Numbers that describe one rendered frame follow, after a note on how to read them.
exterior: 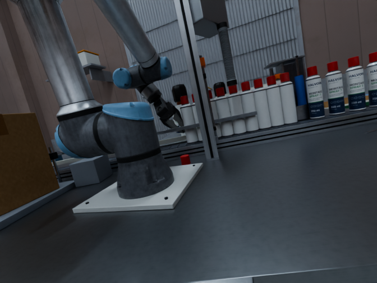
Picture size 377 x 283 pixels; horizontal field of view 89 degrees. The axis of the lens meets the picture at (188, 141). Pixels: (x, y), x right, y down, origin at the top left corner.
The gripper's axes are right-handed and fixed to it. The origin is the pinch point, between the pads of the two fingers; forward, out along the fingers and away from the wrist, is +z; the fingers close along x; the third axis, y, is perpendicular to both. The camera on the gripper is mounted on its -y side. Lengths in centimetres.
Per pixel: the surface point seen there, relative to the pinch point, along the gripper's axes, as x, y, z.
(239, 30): -143, 268, -68
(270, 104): -34.9, -2.4, 15.3
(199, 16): -30.6, -18.9, -23.2
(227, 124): -16.4, -3.4, 10.5
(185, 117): -5.0, -2.8, -3.3
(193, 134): -3.1, -2.7, 4.5
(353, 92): -61, -3, 32
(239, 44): -130, 269, -50
